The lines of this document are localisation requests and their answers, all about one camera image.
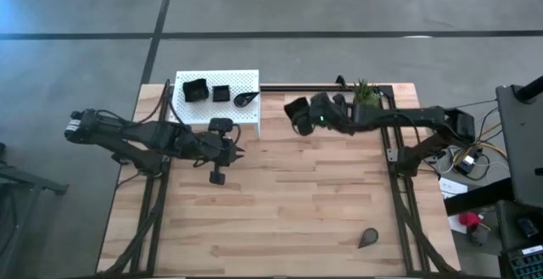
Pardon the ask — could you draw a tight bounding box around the thin black cable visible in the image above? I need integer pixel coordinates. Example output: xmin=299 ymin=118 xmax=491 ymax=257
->
xmin=449 ymin=98 xmax=497 ymax=110

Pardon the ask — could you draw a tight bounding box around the black clamp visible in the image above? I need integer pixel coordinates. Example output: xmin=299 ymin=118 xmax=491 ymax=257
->
xmin=334 ymin=74 xmax=351 ymax=92

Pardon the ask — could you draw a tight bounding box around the black tripod stand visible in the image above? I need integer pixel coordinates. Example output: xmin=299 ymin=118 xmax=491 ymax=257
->
xmin=0 ymin=142 xmax=69 ymax=279

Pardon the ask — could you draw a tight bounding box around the white perforated shelf riser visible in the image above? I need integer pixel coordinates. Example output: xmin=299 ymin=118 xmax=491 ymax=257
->
xmin=168 ymin=69 xmax=261 ymax=138

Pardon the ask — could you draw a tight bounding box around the black aluminium table frame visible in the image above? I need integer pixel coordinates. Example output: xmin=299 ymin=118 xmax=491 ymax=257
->
xmin=101 ymin=83 xmax=457 ymax=278

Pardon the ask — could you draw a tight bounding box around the small electronics box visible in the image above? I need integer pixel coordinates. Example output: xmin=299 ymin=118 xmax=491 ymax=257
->
xmin=456 ymin=153 xmax=480 ymax=176

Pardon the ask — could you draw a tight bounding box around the black case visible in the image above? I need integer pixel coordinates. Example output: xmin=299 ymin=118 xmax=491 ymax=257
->
xmin=495 ymin=200 xmax=543 ymax=253

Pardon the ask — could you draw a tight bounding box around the black teardrop plate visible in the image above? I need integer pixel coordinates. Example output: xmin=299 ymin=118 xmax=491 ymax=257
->
xmin=232 ymin=92 xmax=260 ymax=109
xmin=357 ymin=226 xmax=380 ymax=249

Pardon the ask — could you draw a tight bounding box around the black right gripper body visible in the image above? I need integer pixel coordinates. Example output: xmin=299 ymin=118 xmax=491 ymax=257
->
xmin=296 ymin=92 xmax=355 ymax=137

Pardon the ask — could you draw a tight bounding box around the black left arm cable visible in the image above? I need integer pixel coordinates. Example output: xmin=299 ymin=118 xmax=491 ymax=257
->
xmin=160 ymin=78 xmax=188 ymax=130

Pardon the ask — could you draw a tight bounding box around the coloured cable bundle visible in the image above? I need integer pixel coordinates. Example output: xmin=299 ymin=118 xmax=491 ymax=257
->
xmin=436 ymin=107 xmax=510 ymax=182

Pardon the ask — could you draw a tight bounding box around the grey metal stand plate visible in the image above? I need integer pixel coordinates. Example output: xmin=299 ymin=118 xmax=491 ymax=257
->
xmin=495 ymin=82 xmax=543 ymax=210

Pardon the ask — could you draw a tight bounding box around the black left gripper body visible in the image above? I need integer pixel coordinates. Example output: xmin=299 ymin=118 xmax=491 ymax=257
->
xmin=186 ymin=117 xmax=235 ymax=186

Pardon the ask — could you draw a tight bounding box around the potted green succulent plant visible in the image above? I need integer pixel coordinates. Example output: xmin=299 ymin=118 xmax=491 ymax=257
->
xmin=353 ymin=78 xmax=382 ymax=107

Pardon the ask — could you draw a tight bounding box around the black stand pole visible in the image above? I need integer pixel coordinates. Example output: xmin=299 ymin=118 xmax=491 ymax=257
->
xmin=514 ymin=74 xmax=543 ymax=103

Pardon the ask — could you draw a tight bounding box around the white paper sheet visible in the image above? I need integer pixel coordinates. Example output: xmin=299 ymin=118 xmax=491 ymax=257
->
xmin=439 ymin=176 xmax=469 ymax=199

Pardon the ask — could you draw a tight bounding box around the black wavy square plate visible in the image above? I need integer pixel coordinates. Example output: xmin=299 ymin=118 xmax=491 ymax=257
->
xmin=283 ymin=96 xmax=311 ymax=124
xmin=182 ymin=78 xmax=210 ymax=103

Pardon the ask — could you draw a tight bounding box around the red cloth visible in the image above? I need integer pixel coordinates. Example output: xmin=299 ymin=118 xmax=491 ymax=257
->
xmin=457 ymin=210 xmax=483 ymax=228

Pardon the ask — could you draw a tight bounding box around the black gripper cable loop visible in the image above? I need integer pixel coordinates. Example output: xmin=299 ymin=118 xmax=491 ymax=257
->
xmin=227 ymin=123 xmax=244 ymax=145

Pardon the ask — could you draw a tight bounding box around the black small square plate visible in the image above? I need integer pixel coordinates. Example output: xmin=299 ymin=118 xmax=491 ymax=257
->
xmin=211 ymin=85 xmax=232 ymax=103

